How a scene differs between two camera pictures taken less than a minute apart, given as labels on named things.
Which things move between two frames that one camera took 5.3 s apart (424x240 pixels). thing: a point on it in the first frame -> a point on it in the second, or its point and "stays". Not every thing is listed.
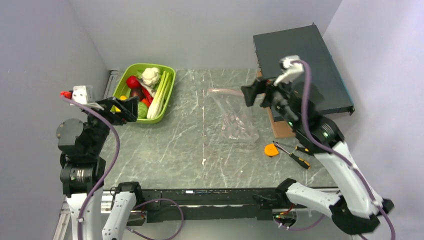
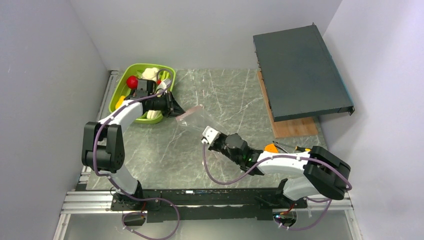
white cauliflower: (151, 76) stays
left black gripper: (128, 107) -> (172, 106)
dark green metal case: (326, 74) stays
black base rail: (209, 205) stays
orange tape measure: (270, 149) stays
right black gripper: (262, 85) -> (214, 146)
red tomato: (133, 82) stays
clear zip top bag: (238, 125) -> (198, 117)
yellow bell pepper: (122, 98) stays
